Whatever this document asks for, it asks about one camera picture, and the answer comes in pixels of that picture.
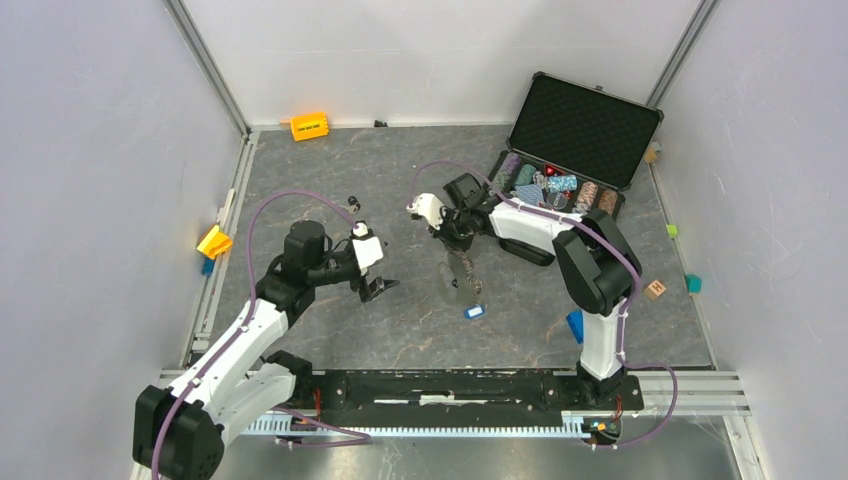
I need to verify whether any blue key tag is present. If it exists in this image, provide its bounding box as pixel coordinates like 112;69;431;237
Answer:
463;304;486;320

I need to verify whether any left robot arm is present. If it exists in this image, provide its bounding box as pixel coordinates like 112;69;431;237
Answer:
131;221;396;479

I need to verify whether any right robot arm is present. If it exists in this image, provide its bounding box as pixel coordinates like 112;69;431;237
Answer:
408;173;642;408

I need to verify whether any small black key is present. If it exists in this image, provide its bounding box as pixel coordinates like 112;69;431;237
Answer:
347;196;361;214

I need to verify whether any yellow orange block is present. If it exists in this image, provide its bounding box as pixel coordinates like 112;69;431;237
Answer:
196;224;233;260

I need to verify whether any blue green brick stack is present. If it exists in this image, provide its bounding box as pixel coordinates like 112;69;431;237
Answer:
566;309;585;345

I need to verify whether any small blue block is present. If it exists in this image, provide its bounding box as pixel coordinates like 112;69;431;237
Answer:
201;258;216;277

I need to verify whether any black poker chip case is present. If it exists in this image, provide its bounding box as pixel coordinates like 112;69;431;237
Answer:
489;72;665;218

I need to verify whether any orange toy block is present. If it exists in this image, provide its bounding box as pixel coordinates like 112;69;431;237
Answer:
289;112;330;142

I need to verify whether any wooden letter cube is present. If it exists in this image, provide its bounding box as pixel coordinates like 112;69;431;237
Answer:
643;280;667;300

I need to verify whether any tan cube by case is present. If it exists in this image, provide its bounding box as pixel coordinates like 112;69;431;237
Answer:
643;141;662;164

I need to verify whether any teal cube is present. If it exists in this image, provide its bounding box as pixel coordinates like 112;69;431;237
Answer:
684;273;702;295

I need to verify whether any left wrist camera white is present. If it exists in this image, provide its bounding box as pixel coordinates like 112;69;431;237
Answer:
350;221;385;276

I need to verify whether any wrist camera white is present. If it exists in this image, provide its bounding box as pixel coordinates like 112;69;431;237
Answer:
406;193;445;230
350;221;385;276

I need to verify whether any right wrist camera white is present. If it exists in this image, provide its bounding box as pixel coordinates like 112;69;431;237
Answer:
406;193;445;230

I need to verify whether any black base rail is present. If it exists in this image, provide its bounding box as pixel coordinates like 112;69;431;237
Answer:
282;368;645;428

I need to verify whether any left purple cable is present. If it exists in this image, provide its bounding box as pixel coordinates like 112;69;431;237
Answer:
150;190;359;480

